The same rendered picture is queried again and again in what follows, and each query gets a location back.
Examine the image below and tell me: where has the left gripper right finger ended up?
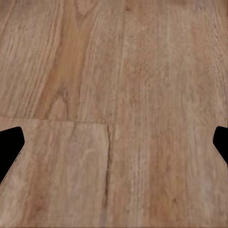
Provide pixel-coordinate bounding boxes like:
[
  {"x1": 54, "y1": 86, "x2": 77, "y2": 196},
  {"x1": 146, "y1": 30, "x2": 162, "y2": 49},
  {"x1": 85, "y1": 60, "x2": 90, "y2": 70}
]
[{"x1": 213, "y1": 126, "x2": 228, "y2": 165}]

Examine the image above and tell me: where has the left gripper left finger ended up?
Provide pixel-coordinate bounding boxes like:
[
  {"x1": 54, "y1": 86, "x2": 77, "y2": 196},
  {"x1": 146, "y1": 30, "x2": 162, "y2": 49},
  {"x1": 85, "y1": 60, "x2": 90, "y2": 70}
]
[{"x1": 0, "y1": 126, "x2": 25, "y2": 184}]

